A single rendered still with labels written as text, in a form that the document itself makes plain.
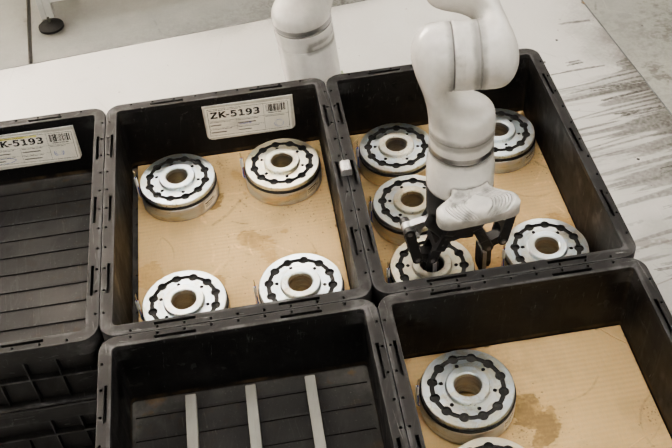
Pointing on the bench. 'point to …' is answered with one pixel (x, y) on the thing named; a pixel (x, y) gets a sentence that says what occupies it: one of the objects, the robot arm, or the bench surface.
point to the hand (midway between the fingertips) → (456, 264)
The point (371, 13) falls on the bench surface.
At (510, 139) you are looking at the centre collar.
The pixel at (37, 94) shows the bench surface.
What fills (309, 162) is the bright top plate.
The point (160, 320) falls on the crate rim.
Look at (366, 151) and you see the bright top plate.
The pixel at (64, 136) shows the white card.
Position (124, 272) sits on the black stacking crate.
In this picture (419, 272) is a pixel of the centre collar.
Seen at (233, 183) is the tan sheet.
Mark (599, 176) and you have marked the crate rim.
